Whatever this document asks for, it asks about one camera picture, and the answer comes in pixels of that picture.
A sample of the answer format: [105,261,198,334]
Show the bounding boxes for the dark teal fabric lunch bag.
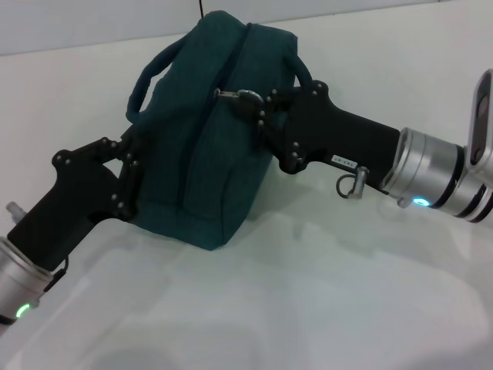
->
[126,11,315,251]

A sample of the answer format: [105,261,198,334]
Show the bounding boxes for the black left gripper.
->
[6,130,145,271]

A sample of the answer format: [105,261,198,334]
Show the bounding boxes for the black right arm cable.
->
[334,166,369,201]

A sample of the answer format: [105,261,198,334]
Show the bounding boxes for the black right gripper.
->
[256,79,402,190]

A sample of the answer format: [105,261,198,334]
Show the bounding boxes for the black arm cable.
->
[44,257,70,293]
[334,166,369,201]

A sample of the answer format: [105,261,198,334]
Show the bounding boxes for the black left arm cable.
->
[44,257,70,293]

